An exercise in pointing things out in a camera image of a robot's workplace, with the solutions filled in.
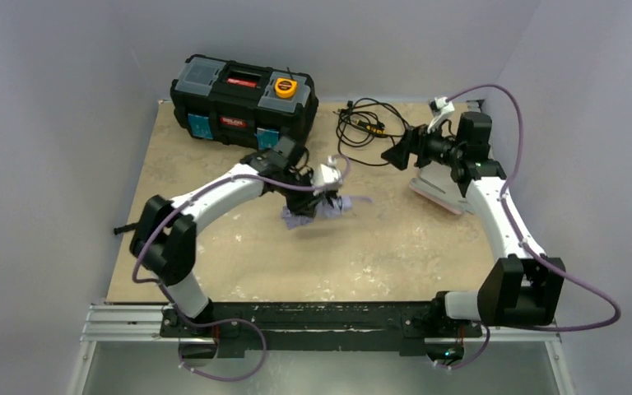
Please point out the left blue toolbox latch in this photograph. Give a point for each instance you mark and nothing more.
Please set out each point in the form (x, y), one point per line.
(199, 127)

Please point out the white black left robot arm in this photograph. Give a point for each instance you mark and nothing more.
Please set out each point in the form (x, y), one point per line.
(165, 239)

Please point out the right blue toolbox latch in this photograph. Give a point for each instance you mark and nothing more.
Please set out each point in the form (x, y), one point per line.
(266, 138)

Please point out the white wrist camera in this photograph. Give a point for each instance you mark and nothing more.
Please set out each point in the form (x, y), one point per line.
(442, 108)
(325, 178)

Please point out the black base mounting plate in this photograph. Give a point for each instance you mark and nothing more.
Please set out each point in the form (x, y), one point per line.
(412, 328)

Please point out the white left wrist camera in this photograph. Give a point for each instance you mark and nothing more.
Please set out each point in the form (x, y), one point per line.
(325, 178)

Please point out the black plastic toolbox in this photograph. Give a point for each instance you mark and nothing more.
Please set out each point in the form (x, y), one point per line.
(238, 98)

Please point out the blue toolbox latch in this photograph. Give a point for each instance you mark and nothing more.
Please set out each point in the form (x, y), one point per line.
(199, 127)
(266, 138)

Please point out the lavender folding umbrella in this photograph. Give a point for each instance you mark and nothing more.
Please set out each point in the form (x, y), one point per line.
(328, 209)

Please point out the pink umbrella case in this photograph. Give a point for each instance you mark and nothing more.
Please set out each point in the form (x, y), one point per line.
(435, 183)

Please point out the yellow tape measure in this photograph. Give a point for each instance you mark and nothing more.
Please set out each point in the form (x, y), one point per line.
(285, 88)

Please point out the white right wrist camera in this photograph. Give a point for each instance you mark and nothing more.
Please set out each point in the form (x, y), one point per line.
(442, 108)

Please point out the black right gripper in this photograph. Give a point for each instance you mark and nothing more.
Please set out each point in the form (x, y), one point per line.
(413, 146)

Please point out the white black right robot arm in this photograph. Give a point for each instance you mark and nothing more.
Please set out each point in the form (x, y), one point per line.
(523, 287)

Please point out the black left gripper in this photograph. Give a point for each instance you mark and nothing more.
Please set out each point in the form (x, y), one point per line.
(309, 201)

